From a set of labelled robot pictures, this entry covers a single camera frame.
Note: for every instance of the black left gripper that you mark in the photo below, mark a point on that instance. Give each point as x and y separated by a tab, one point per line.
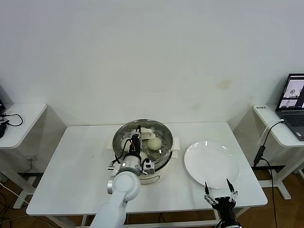
135	146

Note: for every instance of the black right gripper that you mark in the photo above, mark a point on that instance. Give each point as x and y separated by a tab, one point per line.
225	209

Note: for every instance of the white steamed baozi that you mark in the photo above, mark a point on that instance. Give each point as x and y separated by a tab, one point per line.
154	144
143	156
124	144

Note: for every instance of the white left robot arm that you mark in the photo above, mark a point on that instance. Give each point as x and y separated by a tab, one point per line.
123	185

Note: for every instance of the perforated steel steamer basket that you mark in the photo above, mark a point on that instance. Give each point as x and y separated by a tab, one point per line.
166	159

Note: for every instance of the white round plate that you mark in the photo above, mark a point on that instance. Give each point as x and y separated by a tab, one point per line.
204	164

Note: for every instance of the white side table with sticker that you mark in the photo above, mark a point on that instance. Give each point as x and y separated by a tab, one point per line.
268	118

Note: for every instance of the small printed table sticker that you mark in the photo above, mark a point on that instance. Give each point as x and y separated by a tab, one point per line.
261	107

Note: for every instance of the grey laptop with dark screen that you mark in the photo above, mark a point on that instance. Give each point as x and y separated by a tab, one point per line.
292	118

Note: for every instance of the laptop with pink screen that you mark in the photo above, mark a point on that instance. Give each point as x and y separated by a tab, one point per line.
2	105

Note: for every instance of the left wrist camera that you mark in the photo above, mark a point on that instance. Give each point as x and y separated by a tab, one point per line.
148	167

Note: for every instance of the white main table frame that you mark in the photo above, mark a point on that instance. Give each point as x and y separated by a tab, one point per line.
83	219

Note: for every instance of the white wall socket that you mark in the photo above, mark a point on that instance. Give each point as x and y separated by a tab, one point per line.
31	157

